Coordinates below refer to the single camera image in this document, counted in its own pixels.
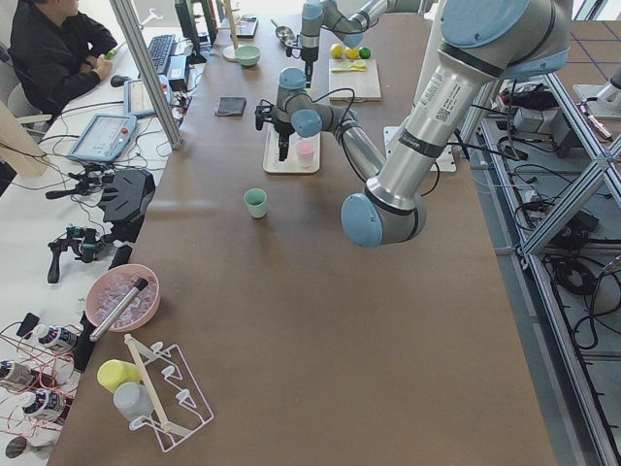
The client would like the pink bowl with ice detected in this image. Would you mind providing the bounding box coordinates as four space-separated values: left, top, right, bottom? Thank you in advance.
85 264 161 333

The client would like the whole lemon lower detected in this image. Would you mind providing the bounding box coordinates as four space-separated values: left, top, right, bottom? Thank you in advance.
343 47 360 60

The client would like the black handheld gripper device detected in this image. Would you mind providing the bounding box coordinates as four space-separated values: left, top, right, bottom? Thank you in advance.
47 225 113 283

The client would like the person in black jacket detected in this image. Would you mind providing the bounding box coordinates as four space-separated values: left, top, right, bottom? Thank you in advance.
8 0 117 116

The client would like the wooden cup stand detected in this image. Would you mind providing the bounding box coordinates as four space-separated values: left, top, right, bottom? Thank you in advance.
221 0 240 62

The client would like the metal ice scoop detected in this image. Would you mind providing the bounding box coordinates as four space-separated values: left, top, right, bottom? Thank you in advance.
271 19 297 47

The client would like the computer mouse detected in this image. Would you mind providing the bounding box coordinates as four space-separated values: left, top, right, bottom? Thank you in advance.
110 75 132 88

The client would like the wooden cutting board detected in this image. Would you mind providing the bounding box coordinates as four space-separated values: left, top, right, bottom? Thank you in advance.
328 58 381 102

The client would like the blue teach pendant near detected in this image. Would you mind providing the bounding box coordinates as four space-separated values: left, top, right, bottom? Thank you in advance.
67 114 137 163

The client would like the grey folded cloth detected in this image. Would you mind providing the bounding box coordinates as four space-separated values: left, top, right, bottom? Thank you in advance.
215 96 246 117

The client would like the black keyboard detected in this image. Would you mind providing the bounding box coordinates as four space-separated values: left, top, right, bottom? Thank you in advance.
147 34 176 75

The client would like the whole lemon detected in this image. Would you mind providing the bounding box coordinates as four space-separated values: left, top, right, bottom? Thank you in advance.
343 47 360 60
330 44 343 59

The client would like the whole lemon upper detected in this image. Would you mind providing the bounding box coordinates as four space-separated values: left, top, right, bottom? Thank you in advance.
330 44 343 59

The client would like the blue teach pendant far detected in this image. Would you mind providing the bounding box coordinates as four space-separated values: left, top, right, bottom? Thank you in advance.
123 75 173 118

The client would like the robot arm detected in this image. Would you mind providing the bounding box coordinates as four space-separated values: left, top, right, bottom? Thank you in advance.
298 0 417 88
255 1 572 248

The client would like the yellow cup on rack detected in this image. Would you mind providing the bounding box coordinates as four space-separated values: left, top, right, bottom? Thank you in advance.
97 359 141 393

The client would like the white wire cup rack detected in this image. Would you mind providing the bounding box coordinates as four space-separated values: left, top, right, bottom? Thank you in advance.
124 334 215 453

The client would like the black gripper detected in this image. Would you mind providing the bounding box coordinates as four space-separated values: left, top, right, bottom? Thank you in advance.
274 119 294 162
304 58 315 89

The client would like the grey cup on rack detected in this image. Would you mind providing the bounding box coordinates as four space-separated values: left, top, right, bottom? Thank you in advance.
113 382 154 421

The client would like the green bowl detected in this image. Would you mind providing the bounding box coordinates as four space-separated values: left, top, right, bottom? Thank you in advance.
234 45 261 67

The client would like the beige rabbit tray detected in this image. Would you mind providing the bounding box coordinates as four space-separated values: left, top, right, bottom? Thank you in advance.
263 125 321 175

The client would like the metal muddler stick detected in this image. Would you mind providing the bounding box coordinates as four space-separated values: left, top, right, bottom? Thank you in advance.
89 278 148 343

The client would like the yellow plastic knife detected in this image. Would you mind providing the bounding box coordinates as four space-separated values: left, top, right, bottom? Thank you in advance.
330 67 367 73

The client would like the pink plastic cup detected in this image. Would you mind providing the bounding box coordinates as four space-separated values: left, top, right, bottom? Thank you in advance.
295 140 315 168

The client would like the green plastic cup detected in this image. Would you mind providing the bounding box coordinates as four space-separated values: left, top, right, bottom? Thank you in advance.
244 187 268 218

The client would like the aluminium frame post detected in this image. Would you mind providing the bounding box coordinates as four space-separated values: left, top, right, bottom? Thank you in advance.
110 0 183 150

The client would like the blue teach pendant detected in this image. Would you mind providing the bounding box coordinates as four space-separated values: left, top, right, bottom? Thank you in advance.
67 114 137 163
123 75 173 118

